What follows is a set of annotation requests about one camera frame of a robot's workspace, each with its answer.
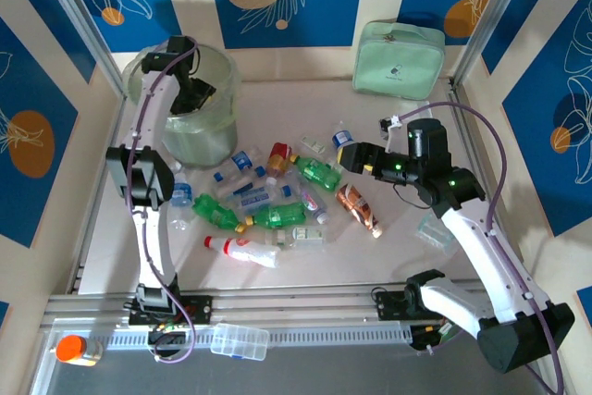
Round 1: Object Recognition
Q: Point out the small bottle blue label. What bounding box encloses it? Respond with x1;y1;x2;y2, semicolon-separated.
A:
330;120;356;152

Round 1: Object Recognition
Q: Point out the brown coffee drink bottle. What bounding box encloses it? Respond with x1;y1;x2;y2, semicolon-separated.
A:
334;181;385;240

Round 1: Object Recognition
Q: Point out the green soda bottle yellow cap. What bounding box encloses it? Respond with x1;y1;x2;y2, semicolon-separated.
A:
191;192;248;234
290;154;344;193
244;203;309;231

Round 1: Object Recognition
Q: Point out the clear bottle purple red label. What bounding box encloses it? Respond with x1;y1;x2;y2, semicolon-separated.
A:
290;172;330;225

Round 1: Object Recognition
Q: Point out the red yellow label bottle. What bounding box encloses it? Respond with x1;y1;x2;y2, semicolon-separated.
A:
265;142;293;179

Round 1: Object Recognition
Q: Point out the clear bottle green white label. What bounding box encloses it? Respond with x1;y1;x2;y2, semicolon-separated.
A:
264;225;328;249

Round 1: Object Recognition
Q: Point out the clear bottle white cap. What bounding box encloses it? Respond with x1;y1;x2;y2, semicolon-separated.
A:
264;176;281;204

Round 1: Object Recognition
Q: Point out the clear bottle blue stripe label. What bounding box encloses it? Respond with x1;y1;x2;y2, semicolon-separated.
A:
213;166;268;198

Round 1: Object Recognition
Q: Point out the water bottle blue label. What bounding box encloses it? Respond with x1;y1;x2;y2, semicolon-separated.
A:
166;167;195;232

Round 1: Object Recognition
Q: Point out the soda water bottle blue cap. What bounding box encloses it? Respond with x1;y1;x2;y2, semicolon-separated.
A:
221;183;293;216

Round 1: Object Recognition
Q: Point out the white bottle red cap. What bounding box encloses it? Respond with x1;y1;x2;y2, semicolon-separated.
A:
203;234;282;269

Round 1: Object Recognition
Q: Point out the clear bin with green liner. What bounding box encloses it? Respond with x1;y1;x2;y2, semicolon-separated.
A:
123;43;241;168

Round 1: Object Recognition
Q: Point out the flat clear zip bag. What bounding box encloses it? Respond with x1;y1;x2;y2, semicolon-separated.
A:
400;99;434;121

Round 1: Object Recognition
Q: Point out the clear bottle blue logo label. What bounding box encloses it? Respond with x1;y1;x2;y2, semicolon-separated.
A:
212;146;264;184

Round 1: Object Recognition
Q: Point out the crumpled clear plastic bag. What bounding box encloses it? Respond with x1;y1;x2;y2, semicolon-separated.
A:
414;213;460;256

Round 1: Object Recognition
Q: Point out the mint green zip pouch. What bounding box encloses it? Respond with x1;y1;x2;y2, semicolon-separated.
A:
351;19;447;101

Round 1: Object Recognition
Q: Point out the clear plastic organizer box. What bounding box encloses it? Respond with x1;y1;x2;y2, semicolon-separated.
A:
210;322;270;362

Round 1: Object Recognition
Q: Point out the jar with orange lid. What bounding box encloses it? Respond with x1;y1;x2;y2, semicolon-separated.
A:
55;334;104;367

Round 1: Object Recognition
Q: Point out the aluminium side rail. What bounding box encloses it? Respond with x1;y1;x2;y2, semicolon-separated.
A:
68;93;127;294
446;80;524;285

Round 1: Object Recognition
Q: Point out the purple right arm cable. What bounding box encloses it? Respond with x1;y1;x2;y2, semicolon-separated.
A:
398;101;566;395

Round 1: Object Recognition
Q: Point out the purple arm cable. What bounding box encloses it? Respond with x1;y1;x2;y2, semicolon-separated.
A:
127;38;201;364
398;101;566;395

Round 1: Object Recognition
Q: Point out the aluminium frame post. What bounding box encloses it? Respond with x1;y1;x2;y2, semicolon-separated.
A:
31;0;127;99
454;0;542;89

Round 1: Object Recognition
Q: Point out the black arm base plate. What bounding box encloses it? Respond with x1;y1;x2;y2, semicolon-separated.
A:
128;295;215;327
373;290;459;322

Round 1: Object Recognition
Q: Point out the long aluminium base rail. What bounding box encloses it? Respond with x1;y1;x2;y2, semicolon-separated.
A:
43;279;547;322

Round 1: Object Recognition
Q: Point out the white slotted cable duct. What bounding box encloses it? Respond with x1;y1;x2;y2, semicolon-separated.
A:
105;324;413;350

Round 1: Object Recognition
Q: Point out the black electronics box with wires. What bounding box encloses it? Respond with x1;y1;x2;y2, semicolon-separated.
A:
146;323;190;352
409;320;462;354

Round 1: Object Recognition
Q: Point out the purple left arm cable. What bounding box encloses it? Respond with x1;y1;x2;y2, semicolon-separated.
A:
127;38;201;364

